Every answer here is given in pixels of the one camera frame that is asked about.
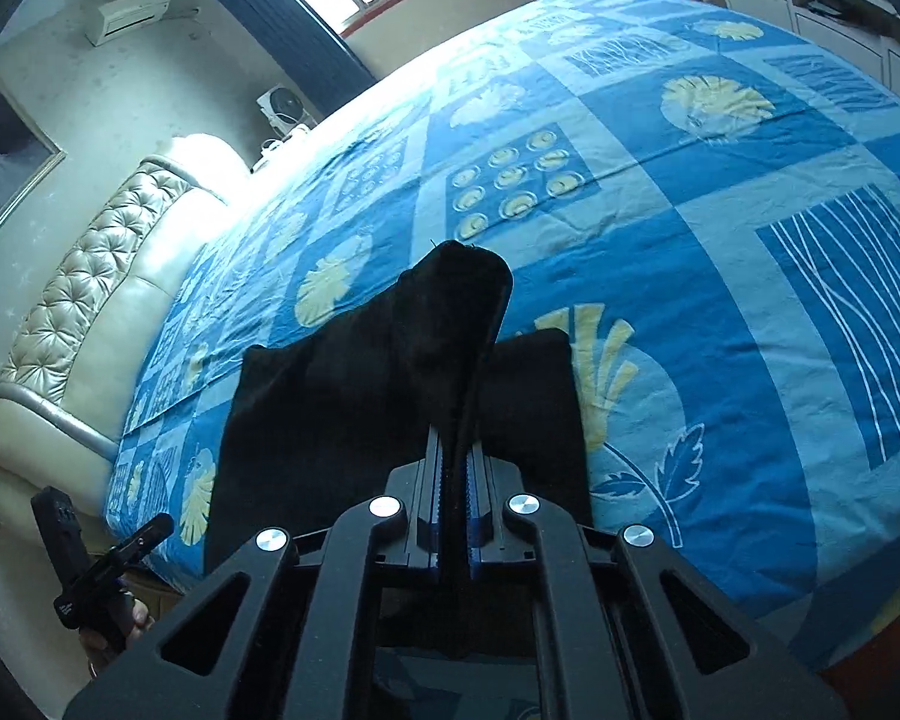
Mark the white wall air conditioner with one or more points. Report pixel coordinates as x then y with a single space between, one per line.
118 17

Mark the dark blue window curtain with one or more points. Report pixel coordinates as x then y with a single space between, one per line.
313 55

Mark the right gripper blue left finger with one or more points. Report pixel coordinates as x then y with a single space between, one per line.
417 487

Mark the blue patterned bed sheet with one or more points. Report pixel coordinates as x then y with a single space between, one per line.
707 205

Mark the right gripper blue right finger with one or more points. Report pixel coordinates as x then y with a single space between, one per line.
490 484

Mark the cream tufted leather headboard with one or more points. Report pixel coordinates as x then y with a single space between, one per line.
68 379

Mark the person's left hand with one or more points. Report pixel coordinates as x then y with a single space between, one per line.
133 618

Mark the black pants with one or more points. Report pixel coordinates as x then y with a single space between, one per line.
316 426

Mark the small white desk fan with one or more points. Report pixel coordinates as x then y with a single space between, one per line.
284 111

